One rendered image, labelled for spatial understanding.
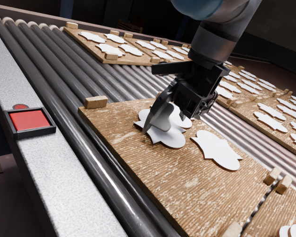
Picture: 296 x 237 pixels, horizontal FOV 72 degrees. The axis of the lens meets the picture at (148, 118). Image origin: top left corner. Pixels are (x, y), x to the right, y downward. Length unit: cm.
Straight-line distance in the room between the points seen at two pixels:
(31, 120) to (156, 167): 27
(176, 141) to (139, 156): 12
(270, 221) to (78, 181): 37
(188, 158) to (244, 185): 14
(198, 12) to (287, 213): 44
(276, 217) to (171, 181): 22
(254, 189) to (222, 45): 32
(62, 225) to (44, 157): 13
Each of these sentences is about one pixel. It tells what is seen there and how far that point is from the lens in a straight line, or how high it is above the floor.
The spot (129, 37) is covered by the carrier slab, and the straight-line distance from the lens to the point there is 144.
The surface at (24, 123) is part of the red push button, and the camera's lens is 46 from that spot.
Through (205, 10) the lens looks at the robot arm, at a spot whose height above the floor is 122.
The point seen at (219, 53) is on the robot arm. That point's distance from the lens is 39.
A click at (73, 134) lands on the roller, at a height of 92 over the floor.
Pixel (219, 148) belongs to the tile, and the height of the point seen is 94.
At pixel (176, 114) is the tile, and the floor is 94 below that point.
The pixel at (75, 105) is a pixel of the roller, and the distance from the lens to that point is 56.
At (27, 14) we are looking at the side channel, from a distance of 124.
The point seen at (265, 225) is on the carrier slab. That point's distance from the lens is 47.
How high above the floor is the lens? 121
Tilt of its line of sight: 30 degrees down
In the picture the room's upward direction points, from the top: 22 degrees clockwise
